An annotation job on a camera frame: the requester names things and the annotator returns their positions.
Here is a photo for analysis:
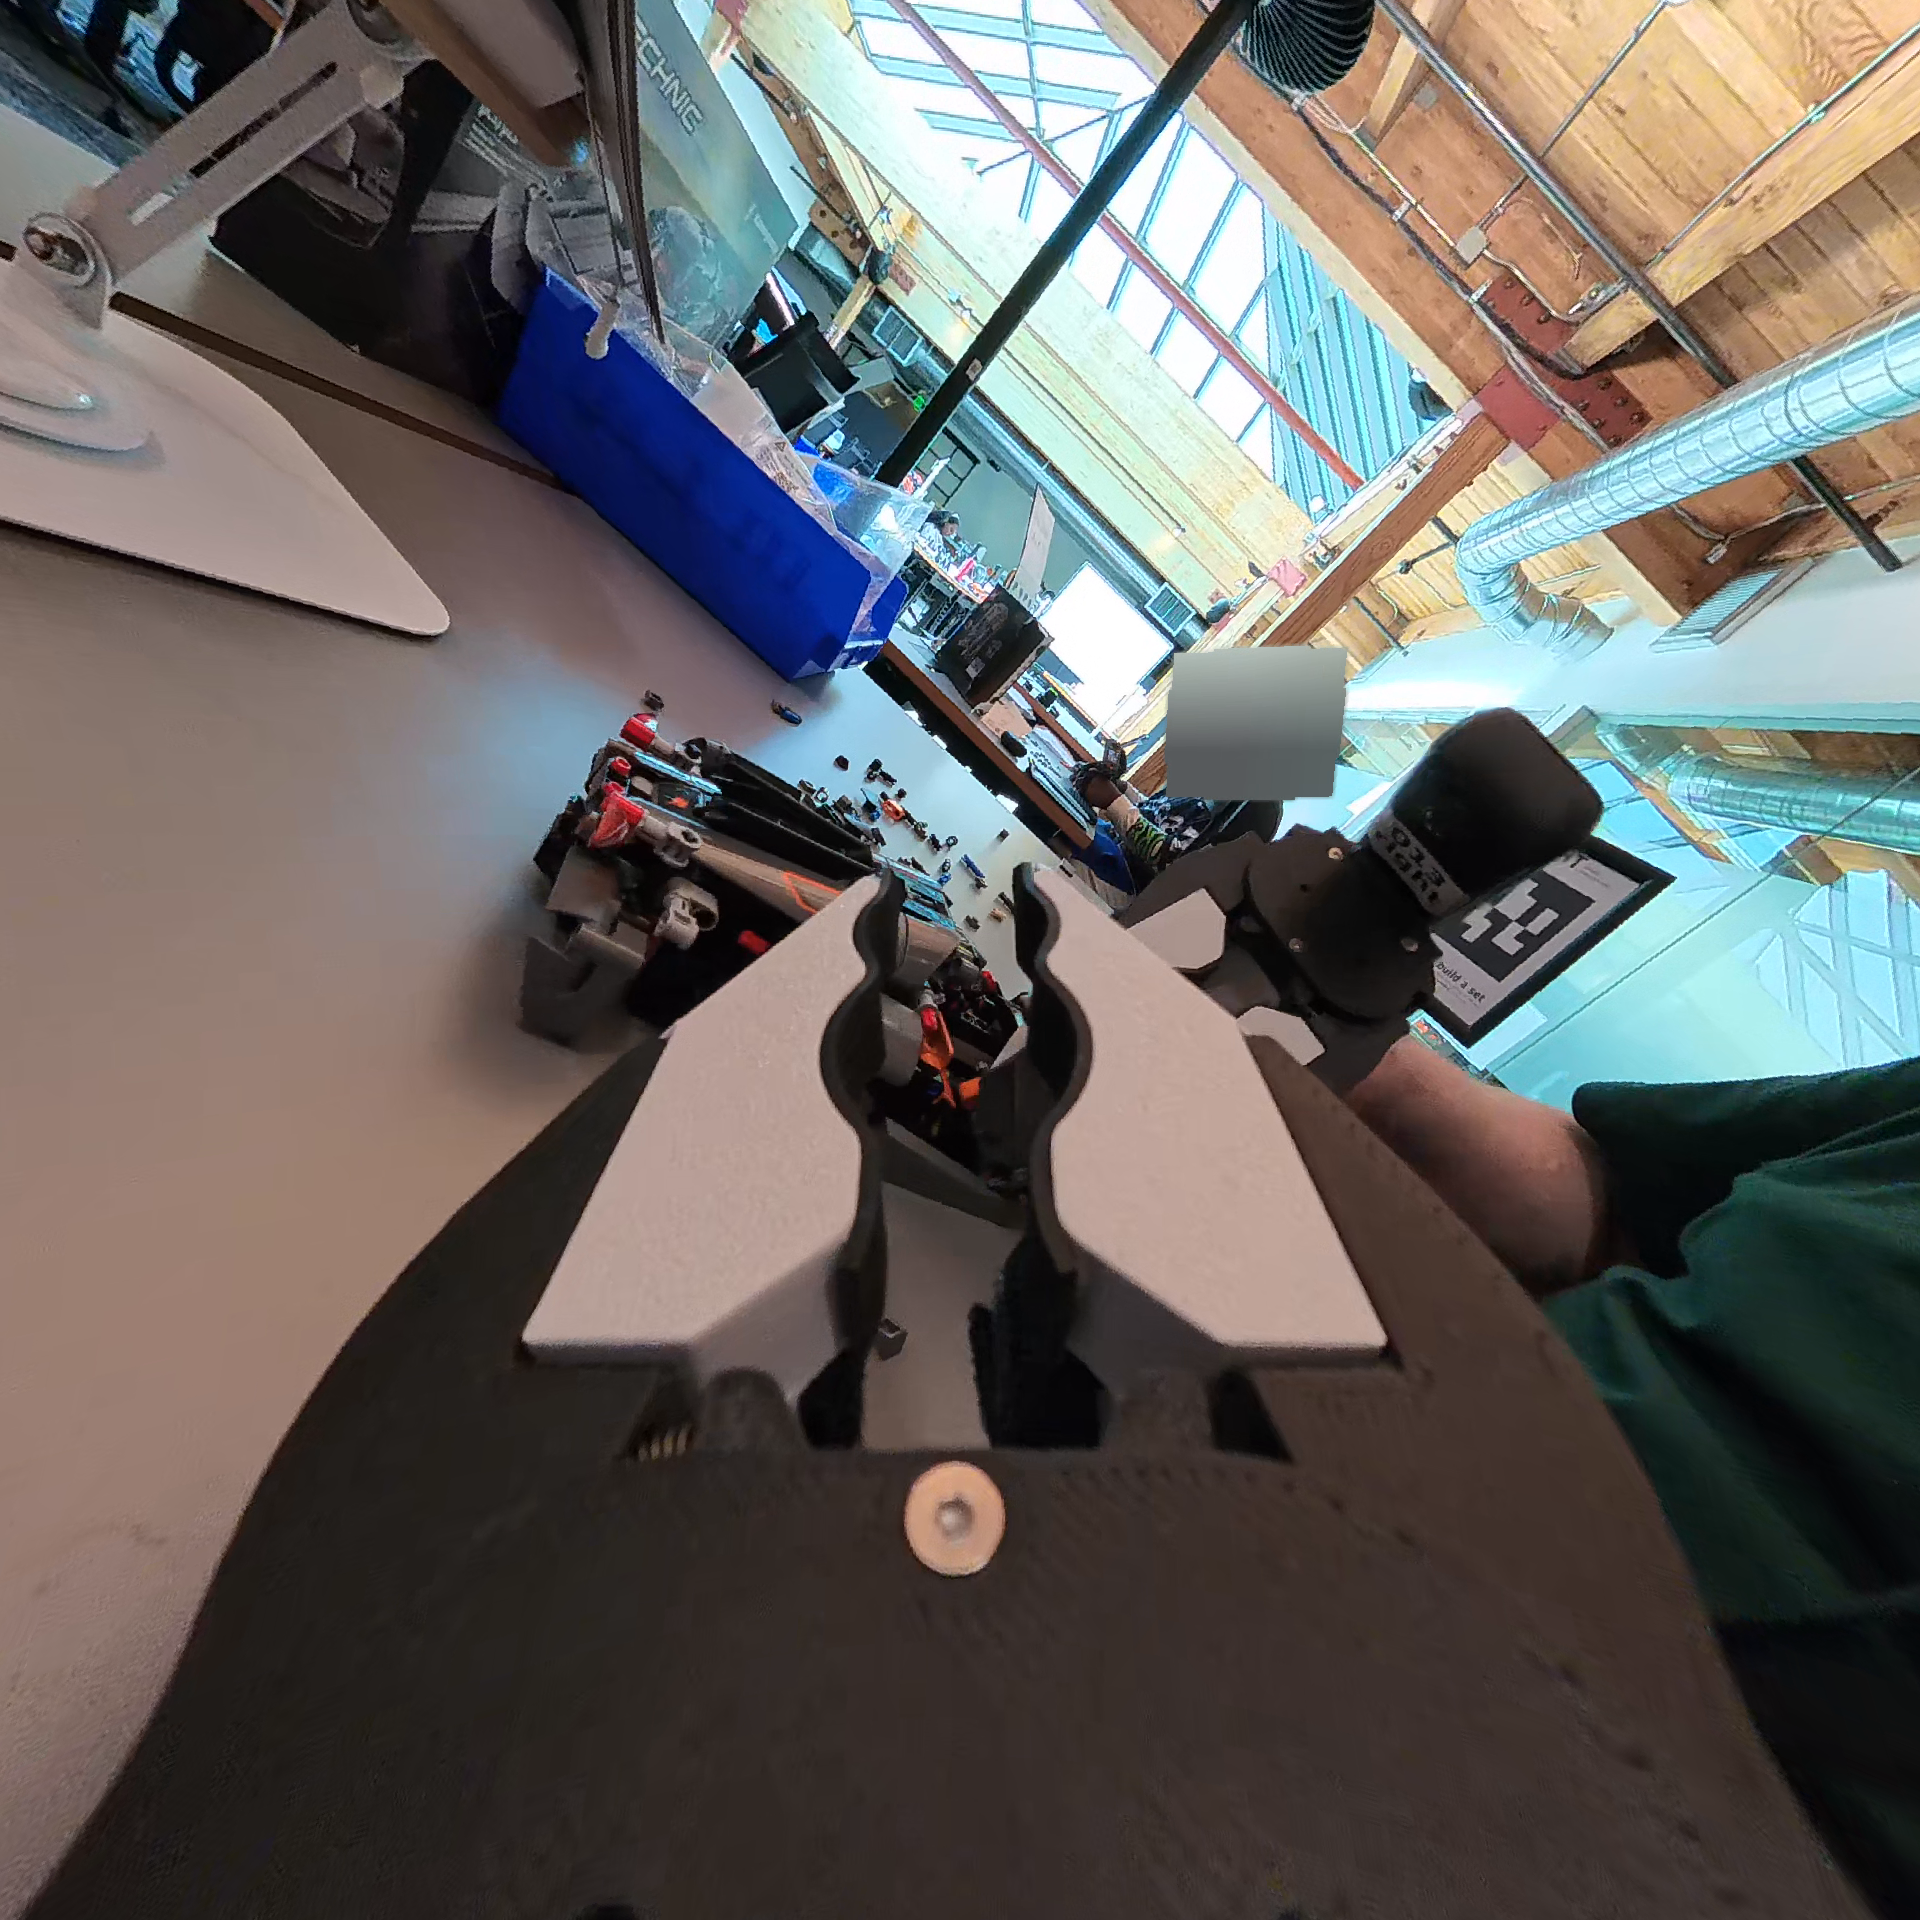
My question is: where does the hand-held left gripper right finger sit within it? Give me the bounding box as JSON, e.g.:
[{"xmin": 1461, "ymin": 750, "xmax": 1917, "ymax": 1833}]
[{"xmin": 1015, "ymin": 864, "xmax": 1385, "ymax": 1386}]

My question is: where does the grey lego car model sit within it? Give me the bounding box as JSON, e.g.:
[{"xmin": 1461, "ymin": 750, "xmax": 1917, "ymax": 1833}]
[{"xmin": 519, "ymin": 719, "xmax": 1082, "ymax": 1217}]

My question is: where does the pile of small lego pieces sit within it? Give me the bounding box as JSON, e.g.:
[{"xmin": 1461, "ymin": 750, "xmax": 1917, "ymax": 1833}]
[{"xmin": 825, "ymin": 750, "xmax": 1074, "ymax": 939}]

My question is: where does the black pole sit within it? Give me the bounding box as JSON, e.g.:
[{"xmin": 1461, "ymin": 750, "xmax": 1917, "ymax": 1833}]
[{"xmin": 874, "ymin": 0, "xmax": 1259, "ymax": 489}]

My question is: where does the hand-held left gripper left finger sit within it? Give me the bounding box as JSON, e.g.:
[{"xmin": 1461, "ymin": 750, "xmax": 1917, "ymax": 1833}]
[{"xmin": 522, "ymin": 873, "xmax": 905, "ymax": 1390}]

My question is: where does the black framed tag sign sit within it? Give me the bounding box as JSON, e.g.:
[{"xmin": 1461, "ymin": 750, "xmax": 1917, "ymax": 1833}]
[{"xmin": 1425, "ymin": 833, "xmax": 1677, "ymax": 1047}]

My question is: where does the silver air duct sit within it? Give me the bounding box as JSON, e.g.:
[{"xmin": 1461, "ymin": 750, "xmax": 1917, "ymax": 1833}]
[
  {"xmin": 1597, "ymin": 719, "xmax": 1920, "ymax": 858},
  {"xmin": 1451, "ymin": 299, "xmax": 1920, "ymax": 641}
]

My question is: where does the blue plastic bin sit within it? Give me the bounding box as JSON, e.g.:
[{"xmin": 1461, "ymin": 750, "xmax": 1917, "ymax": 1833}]
[{"xmin": 495, "ymin": 268, "xmax": 913, "ymax": 683}]

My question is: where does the person's right forearm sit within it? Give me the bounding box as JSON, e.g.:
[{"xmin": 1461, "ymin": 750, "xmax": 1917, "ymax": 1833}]
[{"xmin": 1342, "ymin": 1035, "xmax": 1637, "ymax": 1291}]

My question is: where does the white stand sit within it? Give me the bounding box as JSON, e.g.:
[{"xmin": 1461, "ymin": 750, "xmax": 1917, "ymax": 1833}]
[{"xmin": 0, "ymin": 0, "xmax": 452, "ymax": 641}]

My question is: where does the dark lego set box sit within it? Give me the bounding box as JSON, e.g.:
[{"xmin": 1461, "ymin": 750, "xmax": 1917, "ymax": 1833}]
[{"xmin": 210, "ymin": 0, "xmax": 805, "ymax": 396}]

